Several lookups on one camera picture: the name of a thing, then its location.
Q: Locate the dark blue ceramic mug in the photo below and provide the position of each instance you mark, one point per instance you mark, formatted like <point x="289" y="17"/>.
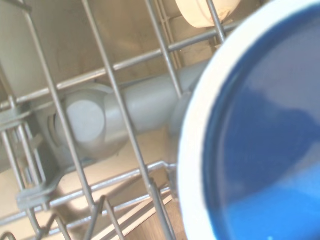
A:
<point x="262" y="125"/>

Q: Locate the pale round plastic part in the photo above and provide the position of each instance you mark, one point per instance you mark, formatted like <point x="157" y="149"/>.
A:
<point x="195" y="12"/>

